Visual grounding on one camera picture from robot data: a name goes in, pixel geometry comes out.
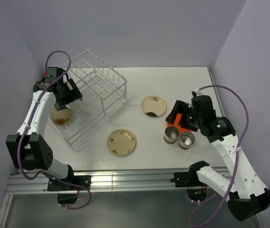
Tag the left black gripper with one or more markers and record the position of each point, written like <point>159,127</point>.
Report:
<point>73,95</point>

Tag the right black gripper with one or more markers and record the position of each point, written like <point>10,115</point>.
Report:
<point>183,108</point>

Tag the white floral bowl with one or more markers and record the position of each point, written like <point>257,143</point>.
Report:
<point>62,117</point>

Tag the steel lined cup brown band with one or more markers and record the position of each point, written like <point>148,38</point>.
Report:
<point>171,134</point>

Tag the clear glass tumbler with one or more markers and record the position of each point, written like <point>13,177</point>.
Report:
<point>78,109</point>

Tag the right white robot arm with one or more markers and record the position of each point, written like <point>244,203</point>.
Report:
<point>246,194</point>

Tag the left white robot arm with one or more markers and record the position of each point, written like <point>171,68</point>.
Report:
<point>28,149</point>

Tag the orange plastic plate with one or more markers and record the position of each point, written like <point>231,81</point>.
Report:
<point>176,124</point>

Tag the beige plate with black motif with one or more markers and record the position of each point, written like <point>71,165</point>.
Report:
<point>153,106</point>

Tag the beige plate with red stamps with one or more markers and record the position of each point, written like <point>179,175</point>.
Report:
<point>121,142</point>

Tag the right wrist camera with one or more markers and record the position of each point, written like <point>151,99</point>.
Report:
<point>196,92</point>

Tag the white wire dish rack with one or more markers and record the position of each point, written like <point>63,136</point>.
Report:
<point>104,91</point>

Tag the aluminium frame rail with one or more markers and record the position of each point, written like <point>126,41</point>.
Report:
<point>154,162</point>

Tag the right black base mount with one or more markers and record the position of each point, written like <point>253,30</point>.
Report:
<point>190,179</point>

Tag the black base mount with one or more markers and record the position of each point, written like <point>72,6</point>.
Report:
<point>68,194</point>
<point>190,179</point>

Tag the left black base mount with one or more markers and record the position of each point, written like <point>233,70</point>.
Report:
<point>68,194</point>

